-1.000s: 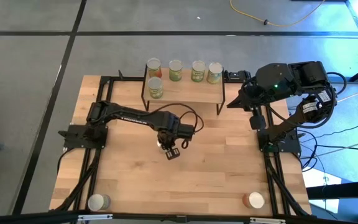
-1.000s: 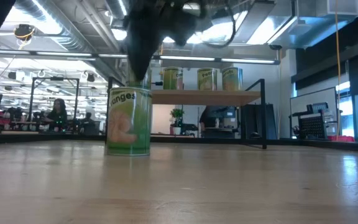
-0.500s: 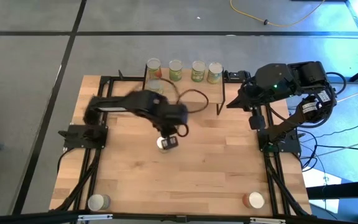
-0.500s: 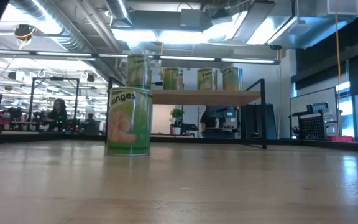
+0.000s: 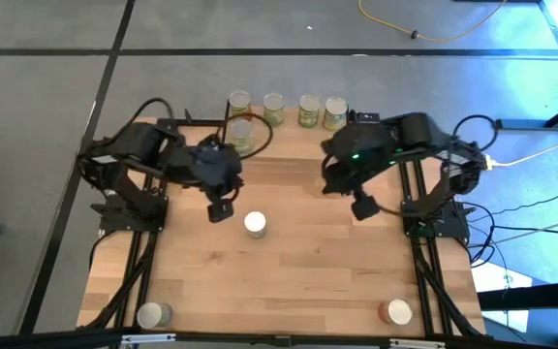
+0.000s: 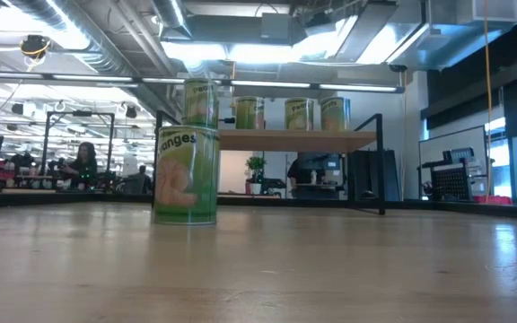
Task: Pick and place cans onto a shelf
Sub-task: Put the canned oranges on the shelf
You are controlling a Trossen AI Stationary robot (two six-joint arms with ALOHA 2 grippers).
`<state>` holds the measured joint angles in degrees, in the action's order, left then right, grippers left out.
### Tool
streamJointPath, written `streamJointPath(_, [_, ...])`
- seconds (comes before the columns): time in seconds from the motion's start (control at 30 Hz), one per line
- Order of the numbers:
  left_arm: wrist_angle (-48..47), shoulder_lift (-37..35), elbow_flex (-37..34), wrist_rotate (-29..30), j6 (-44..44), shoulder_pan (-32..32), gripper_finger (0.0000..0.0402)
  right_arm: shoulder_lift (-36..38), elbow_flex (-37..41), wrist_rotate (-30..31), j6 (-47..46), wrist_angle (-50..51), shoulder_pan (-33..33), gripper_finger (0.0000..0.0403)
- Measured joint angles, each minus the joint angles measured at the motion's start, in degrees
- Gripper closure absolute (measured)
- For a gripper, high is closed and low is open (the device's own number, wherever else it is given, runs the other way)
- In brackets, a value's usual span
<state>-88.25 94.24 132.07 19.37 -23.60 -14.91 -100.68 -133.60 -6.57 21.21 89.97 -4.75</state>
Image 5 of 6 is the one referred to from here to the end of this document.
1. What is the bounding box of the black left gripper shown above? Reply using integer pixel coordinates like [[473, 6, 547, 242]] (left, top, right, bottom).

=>
[[189, 143, 244, 198]]

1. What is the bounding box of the light green pears can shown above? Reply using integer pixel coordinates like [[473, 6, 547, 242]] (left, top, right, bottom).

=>
[[229, 118, 256, 155], [297, 93, 322, 129]]

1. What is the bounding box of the green can orange fruit picture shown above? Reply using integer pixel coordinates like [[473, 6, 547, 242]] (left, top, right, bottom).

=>
[[243, 210, 268, 240]]

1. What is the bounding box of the red yellow pineapple can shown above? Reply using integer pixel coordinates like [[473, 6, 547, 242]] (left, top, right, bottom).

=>
[[228, 89, 254, 121], [377, 298, 414, 327]]

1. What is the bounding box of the yellow carrots can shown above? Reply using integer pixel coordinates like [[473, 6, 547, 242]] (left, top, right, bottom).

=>
[[322, 95, 350, 132]]

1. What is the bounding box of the green oranges can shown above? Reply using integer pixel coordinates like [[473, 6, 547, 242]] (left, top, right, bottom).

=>
[[262, 92, 287, 128]]

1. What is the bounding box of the blue-bottomed peas can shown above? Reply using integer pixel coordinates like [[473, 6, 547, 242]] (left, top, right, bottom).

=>
[[136, 301, 174, 330]]

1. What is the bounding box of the black metal beam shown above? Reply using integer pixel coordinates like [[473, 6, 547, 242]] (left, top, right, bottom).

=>
[[477, 278, 558, 349], [494, 91, 558, 132]]

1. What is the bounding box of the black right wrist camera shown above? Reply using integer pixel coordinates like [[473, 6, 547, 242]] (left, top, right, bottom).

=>
[[350, 190, 382, 223]]

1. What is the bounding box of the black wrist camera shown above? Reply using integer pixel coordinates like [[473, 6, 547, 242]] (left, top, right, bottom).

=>
[[350, 190, 382, 223], [205, 196, 236, 225]]

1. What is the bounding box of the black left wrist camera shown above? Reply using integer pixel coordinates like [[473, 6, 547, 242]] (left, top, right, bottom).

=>
[[205, 196, 236, 225]]

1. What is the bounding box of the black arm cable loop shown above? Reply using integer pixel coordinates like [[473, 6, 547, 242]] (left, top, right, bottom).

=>
[[218, 99, 275, 162]]

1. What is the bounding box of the white plug beige cable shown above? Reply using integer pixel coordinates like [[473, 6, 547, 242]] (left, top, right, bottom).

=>
[[482, 129, 558, 172]]

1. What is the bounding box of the yellow floor cable black plug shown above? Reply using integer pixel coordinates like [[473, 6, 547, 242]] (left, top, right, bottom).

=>
[[357, 0, 509, 44]]

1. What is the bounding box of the black table front rail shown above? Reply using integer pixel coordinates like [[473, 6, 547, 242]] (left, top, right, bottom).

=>
[[0, 327, 558, 349]]

